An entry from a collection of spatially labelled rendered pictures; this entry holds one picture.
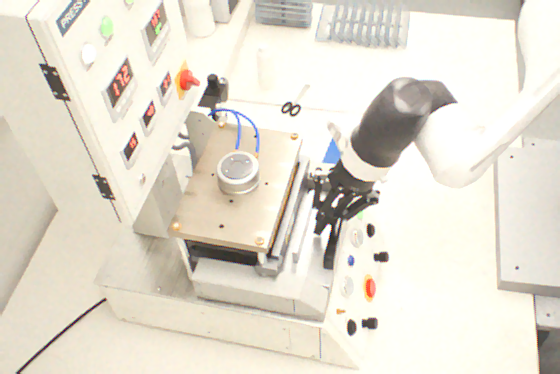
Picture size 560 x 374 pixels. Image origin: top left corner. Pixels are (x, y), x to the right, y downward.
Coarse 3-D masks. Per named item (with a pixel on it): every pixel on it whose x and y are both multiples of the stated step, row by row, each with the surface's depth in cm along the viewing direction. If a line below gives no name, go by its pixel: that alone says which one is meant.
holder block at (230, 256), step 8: (192, 248) 118; (200, 248) 118; (192, 256) 119; (200, 256) 119; (208, 256) 118; (216, 256) 117; (224, 256) 117; (232, 256) 116; (240, 256) 116; (248, 256) 116; (248, 264) 117
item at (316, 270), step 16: (304, 192) 129; (304, 208) 127; (304, 224) 119; (304, 240) 121; (320, 240) 122; (288, 256) 119; (304, 256) 119; (320, 256) 119; (336, 256) 120; (288, 272) 117; (304, 272) 117; (320, 272) 117
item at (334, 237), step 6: (342, 222) 121; (336, 228) 119; (330, 234) 118; (336, 234) 118; (330, 240) 117; (336, 240) 117; (330, 246) 116; (336, 246) 117; (330, 252) 115; (324, 258) 115; (330, 258) 115; (324, 264) 116; (330, 264) 116
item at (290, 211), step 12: (300, 156) 126; (300, 168) 123; (300, 180) 121; (300, 192) 121; (288, 204) 117; (288, 216) 115; (288, 228) 114; (276, 240) 112; (288, 240) 117; (276, 252) 110; (276, 264) 110
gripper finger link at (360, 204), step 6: (378, 192) 109; (360, 198) 112; (372, 198) 109; (354, 204) 113; (360, 204) 110; (366, 204) 109; (372, 204) 109; (354, 210) 112; (360, 210) 111; (342, 216) 114; (348, 216) 113
